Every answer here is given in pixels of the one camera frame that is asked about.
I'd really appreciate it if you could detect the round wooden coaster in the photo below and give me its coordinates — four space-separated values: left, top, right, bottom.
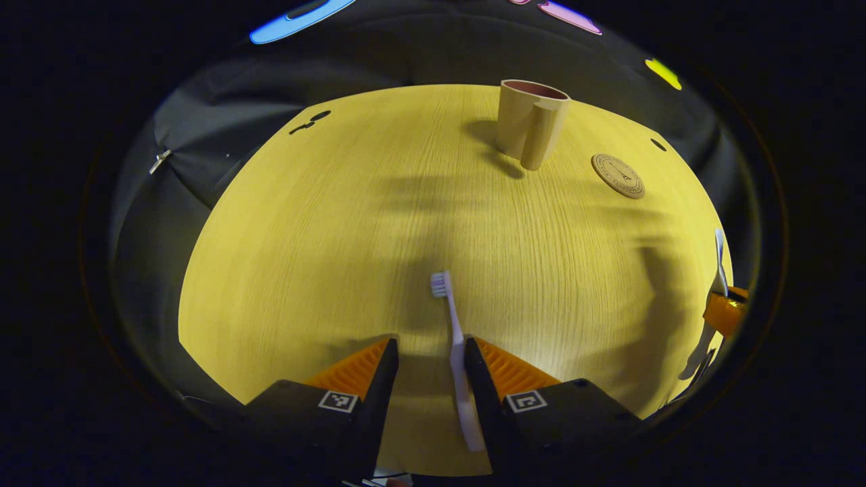
591 154 646 200

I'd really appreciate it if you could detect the white toothbrush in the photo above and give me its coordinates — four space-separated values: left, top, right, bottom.
430 271 486 453

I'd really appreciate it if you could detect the wooden desktop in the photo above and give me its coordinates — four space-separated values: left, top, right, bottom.
177 83 735 478

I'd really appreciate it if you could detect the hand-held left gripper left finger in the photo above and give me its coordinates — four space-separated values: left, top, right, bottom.
240 335 400 482

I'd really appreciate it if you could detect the black backdrop cloth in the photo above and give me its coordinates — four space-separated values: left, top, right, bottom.
108 0 758 434

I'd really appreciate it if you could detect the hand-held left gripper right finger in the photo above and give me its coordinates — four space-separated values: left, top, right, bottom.
463 336 642 480

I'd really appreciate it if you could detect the beige cup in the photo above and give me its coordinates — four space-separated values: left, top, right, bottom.
496 79 572 171

